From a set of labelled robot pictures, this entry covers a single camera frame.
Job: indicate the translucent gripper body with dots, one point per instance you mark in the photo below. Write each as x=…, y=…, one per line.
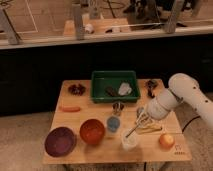
x=142, y=116

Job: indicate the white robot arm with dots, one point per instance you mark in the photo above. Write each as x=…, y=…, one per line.
x=181, y=88

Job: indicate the white paper cup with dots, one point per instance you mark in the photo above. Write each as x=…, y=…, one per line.
x=128, y=142

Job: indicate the blue-filled clear cup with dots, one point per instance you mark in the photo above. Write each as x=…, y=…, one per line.
x=113, y=123

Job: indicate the orange fruit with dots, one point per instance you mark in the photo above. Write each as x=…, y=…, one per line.
x=166, y=141

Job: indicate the white crumpled item in tray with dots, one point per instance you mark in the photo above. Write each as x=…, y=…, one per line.
x=124, y=89

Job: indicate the dark object top right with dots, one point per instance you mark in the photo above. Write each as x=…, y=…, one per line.
x=151, y=85

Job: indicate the dark object in tray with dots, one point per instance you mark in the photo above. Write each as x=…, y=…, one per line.
x=110, y=91

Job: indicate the green plastic tray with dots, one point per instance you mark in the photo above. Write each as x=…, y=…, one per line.
x=102, y=79

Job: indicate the orange bowl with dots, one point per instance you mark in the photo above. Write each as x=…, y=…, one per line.
x=92, y=131

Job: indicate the dark grape bunch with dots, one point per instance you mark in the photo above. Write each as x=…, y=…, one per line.
x=76, y=89

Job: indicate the orange carrot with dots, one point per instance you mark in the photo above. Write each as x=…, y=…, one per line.
x=69, y=109

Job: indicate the purple plate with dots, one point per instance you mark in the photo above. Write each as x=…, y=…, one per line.
x=60, y=142

